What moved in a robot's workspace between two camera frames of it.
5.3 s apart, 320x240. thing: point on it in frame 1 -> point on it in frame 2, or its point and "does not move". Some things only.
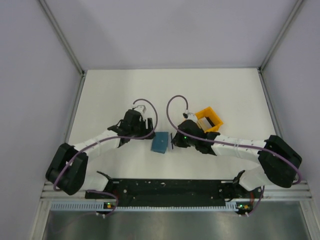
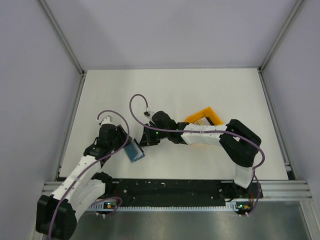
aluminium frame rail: (301, 190) does not move
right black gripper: (177, 141) -> (144, 142)
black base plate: (175, 192) does not move
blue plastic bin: (160, 142) -> (133, 152)
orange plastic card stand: (209, 113) does not move
